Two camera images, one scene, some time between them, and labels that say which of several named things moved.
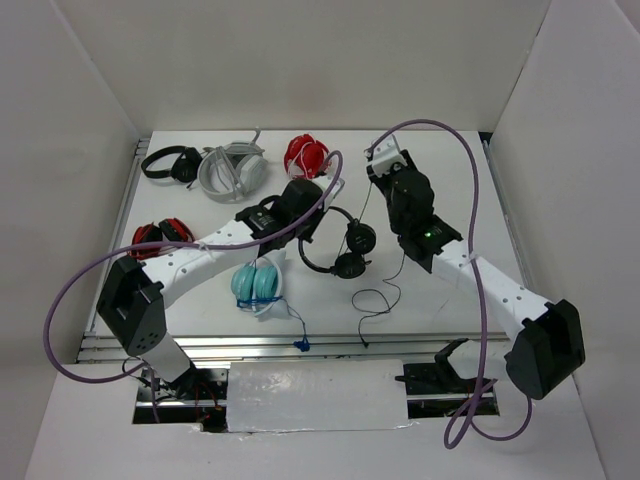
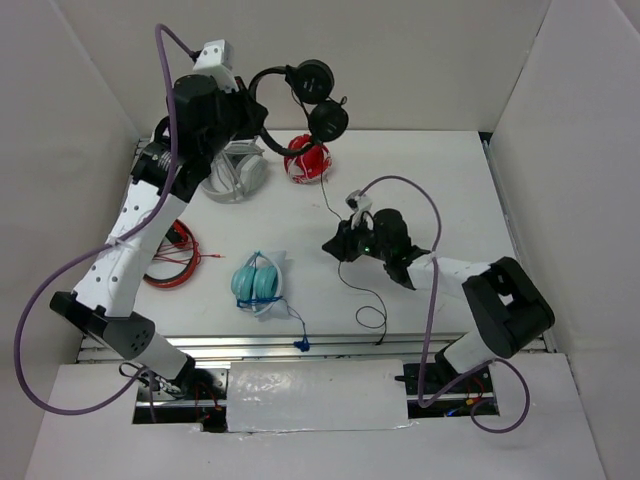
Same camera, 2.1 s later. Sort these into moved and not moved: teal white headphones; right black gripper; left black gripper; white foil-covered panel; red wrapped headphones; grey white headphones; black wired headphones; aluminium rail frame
Moved: black wired headphones; left black gripper; right black gripper
Not moved: teal white headphones; grey white headphones; white foil-covered panel; aluminium rail frame; red wrapped headphones
